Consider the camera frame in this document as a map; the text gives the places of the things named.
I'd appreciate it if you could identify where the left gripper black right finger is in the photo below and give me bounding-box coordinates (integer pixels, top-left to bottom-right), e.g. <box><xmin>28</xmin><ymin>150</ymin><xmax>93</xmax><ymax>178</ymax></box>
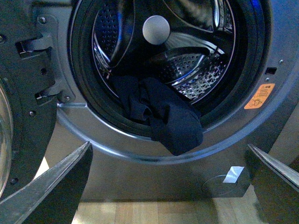
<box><xmin>247</xmin><ymin>144</ymin><xmax>299</xmax><ymax>224</ymax></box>

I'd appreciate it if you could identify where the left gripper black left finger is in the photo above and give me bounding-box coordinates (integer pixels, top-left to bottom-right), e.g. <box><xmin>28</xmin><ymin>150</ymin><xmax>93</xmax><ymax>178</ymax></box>
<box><xmin>0</xmin><ymin>142</ymin><xmax>93</xmax><ymax>224</ymax></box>

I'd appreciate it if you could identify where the washing machine door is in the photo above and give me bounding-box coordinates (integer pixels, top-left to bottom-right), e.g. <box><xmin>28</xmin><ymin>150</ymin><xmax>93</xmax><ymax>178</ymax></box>
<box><xmin>0</xmin><ymin>0</ymin><xmax>57</xmax><ymax>199</ymax></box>

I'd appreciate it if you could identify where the dark grey washing machine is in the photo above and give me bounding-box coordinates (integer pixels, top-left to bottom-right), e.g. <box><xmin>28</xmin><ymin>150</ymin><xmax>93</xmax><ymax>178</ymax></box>
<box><xmin>28</xmin><ymin>0</ymin><xmax>299</xmax><ymax>203</ymax></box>

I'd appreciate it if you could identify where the white tape piece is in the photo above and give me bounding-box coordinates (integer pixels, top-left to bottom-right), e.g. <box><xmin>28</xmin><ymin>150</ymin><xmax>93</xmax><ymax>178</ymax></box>
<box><xmin>223</xmin><ymin>166</ymin><xmax>244</xmax><ymax>183</ymax></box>

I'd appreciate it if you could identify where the orange warning sticker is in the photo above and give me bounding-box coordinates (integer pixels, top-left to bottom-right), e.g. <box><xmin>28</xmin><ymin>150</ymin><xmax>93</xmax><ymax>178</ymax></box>
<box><xmin>244</xmin><ymin>83</ymin><xmax>275</xmax><ymax>110</ymax></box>

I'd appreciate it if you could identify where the dark navy garment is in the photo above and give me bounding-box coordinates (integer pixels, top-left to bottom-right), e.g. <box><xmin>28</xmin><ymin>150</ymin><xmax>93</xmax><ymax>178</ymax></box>
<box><xmin>109</xmin><ymin>76</ymin><xmax>204</xmax><ymax>156</ymax></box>

